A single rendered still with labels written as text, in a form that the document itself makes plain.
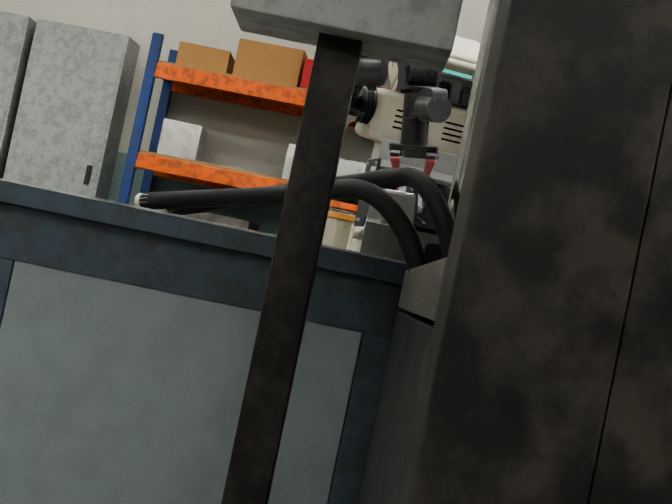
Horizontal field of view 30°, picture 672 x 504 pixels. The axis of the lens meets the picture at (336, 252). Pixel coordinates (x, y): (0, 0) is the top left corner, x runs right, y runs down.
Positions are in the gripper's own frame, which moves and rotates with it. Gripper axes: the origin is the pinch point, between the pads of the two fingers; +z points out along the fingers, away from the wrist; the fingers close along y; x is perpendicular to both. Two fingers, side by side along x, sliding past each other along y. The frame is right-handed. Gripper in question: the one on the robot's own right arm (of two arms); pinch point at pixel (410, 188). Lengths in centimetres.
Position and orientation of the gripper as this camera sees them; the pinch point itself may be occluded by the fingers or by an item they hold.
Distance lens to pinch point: 265.9
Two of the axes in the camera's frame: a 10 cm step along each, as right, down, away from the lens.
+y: 10.0, 0.8, -0.2
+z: -0.7, 9.9, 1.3
